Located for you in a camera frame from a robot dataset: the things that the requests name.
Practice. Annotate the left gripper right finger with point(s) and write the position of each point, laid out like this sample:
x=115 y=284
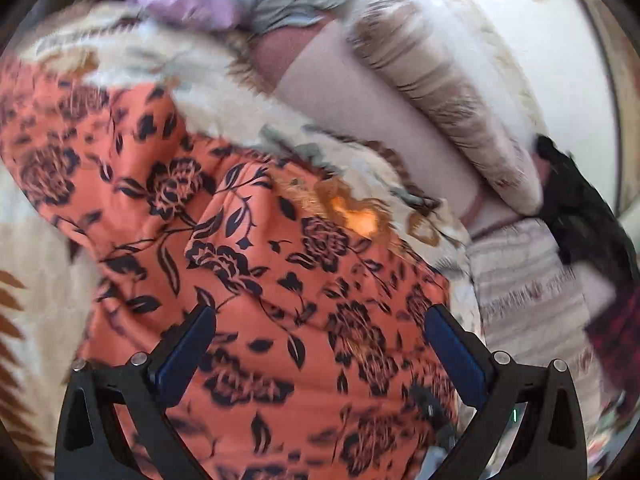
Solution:
x=550 y=442

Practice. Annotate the dark red patterned cloth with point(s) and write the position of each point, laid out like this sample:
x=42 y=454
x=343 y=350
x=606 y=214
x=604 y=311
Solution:
x=614 y=335

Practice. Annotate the grey striped pillow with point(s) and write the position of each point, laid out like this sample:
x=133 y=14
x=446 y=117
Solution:
x=536 y=308

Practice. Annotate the cream leaf-print fleece blanket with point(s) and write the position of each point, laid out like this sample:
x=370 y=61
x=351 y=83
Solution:
x=49 y=283

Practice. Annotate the purple small garment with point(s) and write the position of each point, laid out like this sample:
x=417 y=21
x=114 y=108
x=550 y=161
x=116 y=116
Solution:
x=203 y=15

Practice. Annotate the orange black floral garment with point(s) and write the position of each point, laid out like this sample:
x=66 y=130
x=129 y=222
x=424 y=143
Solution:
x=319 y=332

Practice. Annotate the pink bed sheet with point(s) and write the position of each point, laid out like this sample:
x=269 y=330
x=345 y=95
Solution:
x=315 y=71

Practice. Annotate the striped beige bolster pillow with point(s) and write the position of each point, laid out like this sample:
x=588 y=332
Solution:
x=397 y=41

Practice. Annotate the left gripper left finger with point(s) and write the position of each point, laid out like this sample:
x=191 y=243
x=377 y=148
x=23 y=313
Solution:
x=91 y=444

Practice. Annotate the black cloth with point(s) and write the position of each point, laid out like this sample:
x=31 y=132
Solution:
x=581 y=222

